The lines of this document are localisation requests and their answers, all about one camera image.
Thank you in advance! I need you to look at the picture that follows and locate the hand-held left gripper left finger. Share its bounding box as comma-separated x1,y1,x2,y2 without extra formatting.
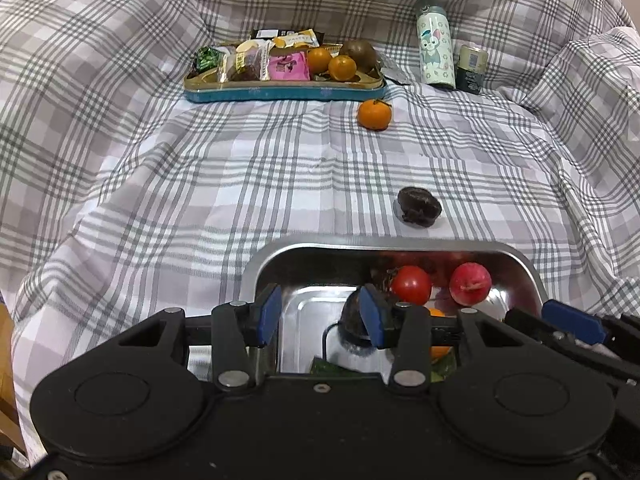
117,284,283,392

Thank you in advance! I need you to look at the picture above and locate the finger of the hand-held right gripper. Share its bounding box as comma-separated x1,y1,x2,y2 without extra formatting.
505,308,640,396
541,300,640,346

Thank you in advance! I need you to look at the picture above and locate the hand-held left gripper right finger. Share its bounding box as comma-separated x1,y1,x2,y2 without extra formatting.
359,284,526,395

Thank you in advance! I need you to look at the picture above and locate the dark water chestnut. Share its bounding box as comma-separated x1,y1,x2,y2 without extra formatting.
394,186,443,226
340,287,373,347

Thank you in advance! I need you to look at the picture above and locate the stainless steel tray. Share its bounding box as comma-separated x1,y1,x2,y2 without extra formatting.
241,241,548,378

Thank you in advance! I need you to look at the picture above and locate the red tomato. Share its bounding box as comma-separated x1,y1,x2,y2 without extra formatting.
389,265,433,306

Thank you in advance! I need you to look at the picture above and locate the green cucumber piece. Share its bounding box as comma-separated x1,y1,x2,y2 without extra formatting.
431,357,459,382
310,356,352,375

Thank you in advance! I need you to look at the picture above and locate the orange mandarin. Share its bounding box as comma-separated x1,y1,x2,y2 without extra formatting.
429,307,459,361
356,98,393,131

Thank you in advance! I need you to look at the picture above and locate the red radish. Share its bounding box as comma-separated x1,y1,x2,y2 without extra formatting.
449,262,493,307

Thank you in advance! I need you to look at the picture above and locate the grey plaid bed sheet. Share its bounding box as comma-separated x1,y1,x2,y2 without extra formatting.
0,0,640,466

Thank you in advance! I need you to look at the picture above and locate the blue tin tray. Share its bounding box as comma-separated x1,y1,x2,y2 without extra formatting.
183,40,387,104

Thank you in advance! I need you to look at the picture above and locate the silver foil packet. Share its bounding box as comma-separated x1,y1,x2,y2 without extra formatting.
380,57,415,86

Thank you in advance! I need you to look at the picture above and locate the pink snack packet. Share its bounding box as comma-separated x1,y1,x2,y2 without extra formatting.
268,50,311,81

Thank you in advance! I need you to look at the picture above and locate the clear-wrapped brown cake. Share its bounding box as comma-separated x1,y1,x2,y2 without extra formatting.
217,43,241,84
229,42,274,81

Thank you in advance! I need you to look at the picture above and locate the small orange kumquat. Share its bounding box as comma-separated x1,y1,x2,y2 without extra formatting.
328,55,358,82
306,48,334,76

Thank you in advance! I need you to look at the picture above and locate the green candy wrapper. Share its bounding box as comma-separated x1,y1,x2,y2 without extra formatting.
194,46,221,73

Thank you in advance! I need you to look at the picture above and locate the brown kiwi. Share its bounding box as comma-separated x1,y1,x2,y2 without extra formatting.
339,39,378,74

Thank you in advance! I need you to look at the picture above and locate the dark green drink can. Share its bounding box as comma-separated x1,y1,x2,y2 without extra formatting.
454,45,490,95

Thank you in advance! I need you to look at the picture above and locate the wooden furniture edge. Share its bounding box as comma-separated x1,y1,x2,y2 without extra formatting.
0,305,27,463

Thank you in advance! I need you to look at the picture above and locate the yellow white snack packet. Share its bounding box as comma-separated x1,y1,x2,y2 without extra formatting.
272,28,321,50

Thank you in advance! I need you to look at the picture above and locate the pale green cartoon bottle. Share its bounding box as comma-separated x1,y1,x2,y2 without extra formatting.
416,0,457,90

